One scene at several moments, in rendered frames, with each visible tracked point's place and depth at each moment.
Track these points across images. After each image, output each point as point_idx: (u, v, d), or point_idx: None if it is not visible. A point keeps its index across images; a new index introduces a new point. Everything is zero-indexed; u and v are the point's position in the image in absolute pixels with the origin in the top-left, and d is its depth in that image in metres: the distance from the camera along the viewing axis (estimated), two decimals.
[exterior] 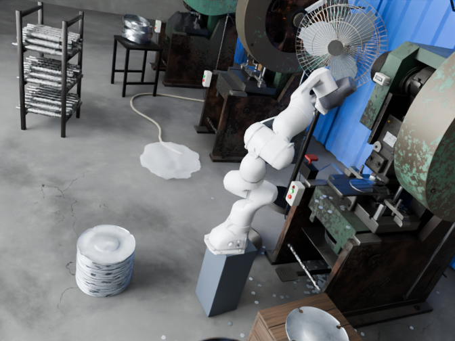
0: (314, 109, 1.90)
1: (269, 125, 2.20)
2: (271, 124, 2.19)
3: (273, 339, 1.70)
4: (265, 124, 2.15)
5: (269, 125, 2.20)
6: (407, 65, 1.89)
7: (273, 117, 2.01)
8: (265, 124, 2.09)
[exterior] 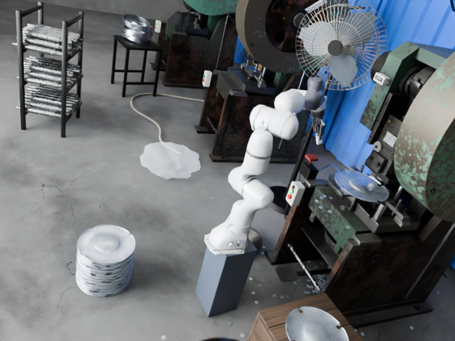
0: None
1: (367, 182, 2.14)
2: (365, 183, 2.13)
3: (273, 339, 1.70)
4: (357, 178, 2.15)
5: (367, 183, 2.14)
6: (407, 65, 1.89)
7: (335, 179, 2.09)
8: (344, 178, 2.15)
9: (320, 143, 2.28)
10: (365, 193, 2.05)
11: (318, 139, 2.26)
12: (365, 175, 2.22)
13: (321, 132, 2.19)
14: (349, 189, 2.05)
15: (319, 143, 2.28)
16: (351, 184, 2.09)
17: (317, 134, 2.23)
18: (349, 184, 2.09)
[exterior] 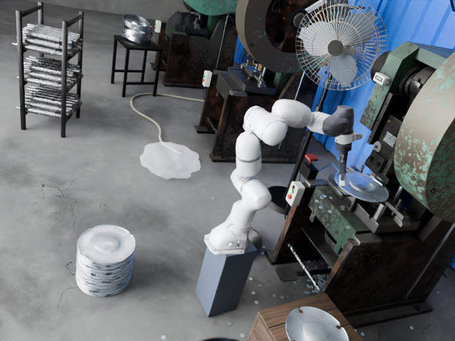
0: None
1: (355, 187, 2.07)
2: (356, 186, 2.08)
3: (273, 339, 1.70)
4: (365, 191, 2.06)
5: (354, 186, 2.08)
6: (407, 65, 1.89)
7: (387, 191, 2.11)
8: (376, 195, 2.07)
9: (342, 185, 2.04)
10: (357, 178, 2.17)
11: (340, 178, 2.03)
12: (353, 195, 2.00)
13: (340, 170, 1.98)
14: (374, 183, 2.16)
15: (342, 185, 2.04)
16: (371, 186, 2.12)
17: None
18: (373, 187, 2.12)
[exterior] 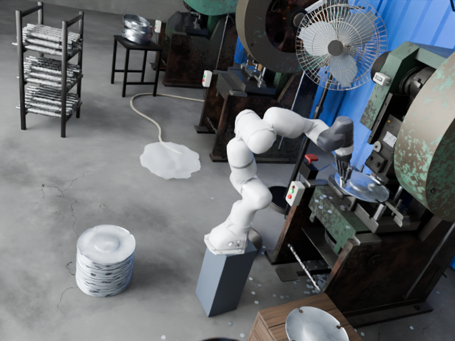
0: None
1: (371, 190, 2.08)
2: (367, 189, 2.08)
3: (273, 339, 1.70)
4: (371, 185, 2.12)
5: (370, 191, 2.07)
6: (407, 65, 1.89)
7: (353, 170, 2.23)
8: (365, 180, 2.18)
9: (344, 186, 2.03)
10: (349, 184, 2.09)
11: (342, 182, 2.01)
12: (387, 196, 2.07)
13: (348, 176, 1.94)
14: None
15: (344, 186, 2.03)
16: (355, 178, 2.15)
17: (342, 177, 1.98)
18: (354, 178, 2.17)
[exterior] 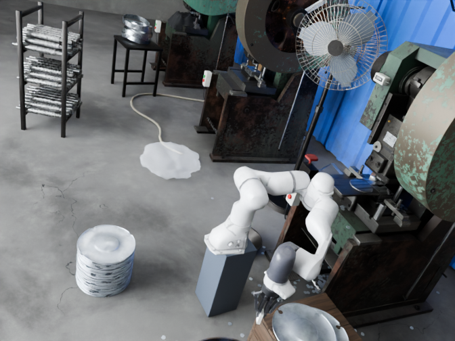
0: (278, 296, 1.63)
1: (302, 339, 1.70)
2: (302, 336, 1.72)
3: (273, 339, 1.70)
4: (313, 339, 1.71)
5: (300, 339, 1.70)
6: (407, 65, 1.89)
7: (328, 321, 1.82)
8: (323, 335, 1.75)
9: (256, 321, 1.73)
10: (293, 318, 1.80)
11: None
12: None
13: None
14: (309, 314, 1.84)
15: (256, 319, 1.73)
16: (312, 323, 1.79)
17: None
18: (313, 323, 1.80)
